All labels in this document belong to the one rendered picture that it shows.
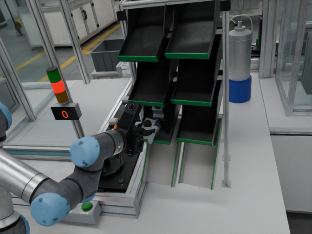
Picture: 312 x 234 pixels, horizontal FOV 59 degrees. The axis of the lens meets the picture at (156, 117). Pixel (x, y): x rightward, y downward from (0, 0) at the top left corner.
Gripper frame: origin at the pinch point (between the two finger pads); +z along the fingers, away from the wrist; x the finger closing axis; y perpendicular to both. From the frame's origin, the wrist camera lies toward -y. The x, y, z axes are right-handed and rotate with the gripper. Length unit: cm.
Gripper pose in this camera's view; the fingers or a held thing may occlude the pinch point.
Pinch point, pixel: (150, 124)
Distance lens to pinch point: 101.5
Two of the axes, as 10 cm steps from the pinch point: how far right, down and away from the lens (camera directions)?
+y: -1.5, 9.6, 2.3
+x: 8.5, 2.5, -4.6
